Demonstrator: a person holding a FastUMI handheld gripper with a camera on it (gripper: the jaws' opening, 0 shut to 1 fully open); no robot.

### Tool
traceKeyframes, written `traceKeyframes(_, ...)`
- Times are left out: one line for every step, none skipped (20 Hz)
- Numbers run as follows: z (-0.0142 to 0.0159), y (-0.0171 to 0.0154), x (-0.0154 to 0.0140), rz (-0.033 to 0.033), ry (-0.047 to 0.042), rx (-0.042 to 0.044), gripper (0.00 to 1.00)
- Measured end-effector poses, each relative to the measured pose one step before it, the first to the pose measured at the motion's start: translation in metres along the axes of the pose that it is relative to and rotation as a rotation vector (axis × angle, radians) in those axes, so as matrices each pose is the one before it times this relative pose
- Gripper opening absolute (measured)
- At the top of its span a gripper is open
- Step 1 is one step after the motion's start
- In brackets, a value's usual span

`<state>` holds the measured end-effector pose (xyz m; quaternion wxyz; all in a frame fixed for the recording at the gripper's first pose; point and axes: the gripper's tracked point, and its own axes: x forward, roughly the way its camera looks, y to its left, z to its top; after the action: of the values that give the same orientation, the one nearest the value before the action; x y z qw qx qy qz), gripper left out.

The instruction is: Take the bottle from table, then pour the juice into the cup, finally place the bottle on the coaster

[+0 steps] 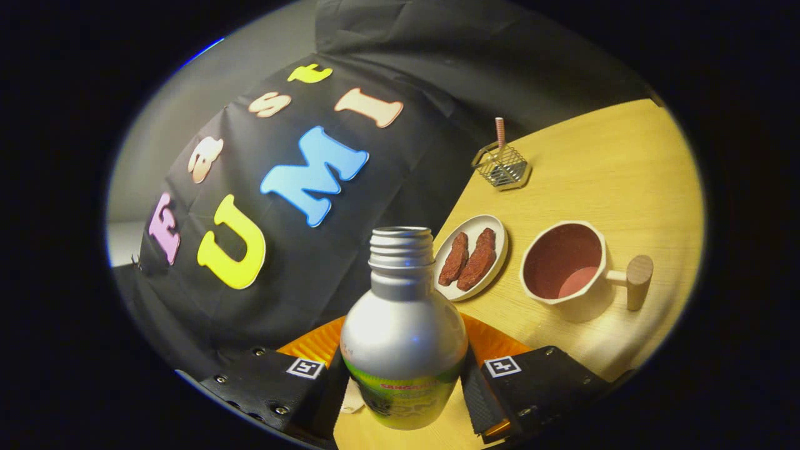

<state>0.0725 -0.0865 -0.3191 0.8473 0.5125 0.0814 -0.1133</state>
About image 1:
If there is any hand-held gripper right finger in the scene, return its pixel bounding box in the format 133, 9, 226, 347
459, 312, 616, 444

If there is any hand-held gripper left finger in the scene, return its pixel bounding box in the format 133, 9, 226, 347
199, 316, 348, 448

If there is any white cup wooden handle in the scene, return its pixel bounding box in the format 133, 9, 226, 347
520, 221, 654, 323

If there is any silver juice bottle green label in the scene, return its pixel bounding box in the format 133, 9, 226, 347
339, 226, 469, 431

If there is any brown meat slice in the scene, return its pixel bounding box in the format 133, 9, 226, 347
438, 232, 469, 287
456, 227, 497, 292

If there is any white oval plate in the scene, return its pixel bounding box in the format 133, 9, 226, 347
433, 214, 509, 303

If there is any wooden table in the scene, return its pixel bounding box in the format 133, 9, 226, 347
334, 99, 706, 450

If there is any gold wire holder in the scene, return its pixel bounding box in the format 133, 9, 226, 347
471, 141, 532, 191

